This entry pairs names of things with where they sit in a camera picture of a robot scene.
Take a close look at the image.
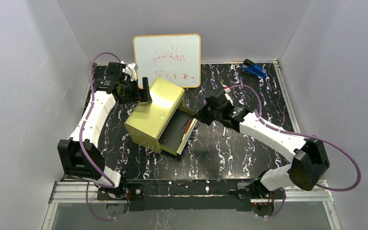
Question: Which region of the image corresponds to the red lip pencil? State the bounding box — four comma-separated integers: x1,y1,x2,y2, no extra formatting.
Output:
182,118,192,141

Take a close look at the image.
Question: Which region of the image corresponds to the green metal drawer chest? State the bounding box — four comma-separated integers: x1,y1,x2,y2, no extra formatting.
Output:
124,78,197,160

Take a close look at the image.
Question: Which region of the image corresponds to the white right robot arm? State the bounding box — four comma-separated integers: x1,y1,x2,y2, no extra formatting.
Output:
192,88,330,197

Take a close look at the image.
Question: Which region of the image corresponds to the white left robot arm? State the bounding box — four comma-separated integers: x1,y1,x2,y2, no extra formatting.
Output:
57,62,152,188

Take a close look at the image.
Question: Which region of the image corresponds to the blue stapler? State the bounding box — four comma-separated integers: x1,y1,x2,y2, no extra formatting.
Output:
241,59,266,79

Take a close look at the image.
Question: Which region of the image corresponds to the orange framed whiteboard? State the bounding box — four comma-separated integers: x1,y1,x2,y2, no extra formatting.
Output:
133,34,201,88

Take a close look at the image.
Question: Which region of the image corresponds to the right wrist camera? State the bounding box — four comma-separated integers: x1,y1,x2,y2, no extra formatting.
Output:
224,87,233,105

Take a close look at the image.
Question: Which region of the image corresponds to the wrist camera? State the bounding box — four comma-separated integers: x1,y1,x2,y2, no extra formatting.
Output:
125,63,138,81
224,87,233,105

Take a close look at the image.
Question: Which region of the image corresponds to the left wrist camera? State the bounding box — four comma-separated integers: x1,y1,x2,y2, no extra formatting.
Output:
125,63,138,81

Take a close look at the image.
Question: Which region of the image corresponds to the aluminium right side rail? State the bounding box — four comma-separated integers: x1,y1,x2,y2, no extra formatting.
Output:
273,59,300,132

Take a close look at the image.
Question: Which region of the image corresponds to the aluminium rail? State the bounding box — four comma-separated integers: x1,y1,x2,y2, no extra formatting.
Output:
48,179,334,204
273,59,300,132

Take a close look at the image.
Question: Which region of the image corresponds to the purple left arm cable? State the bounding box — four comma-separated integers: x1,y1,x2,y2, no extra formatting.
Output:
78,52,125,222

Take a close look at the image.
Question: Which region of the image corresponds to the aluminium front rail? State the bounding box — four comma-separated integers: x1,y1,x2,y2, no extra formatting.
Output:
48,179,334,204

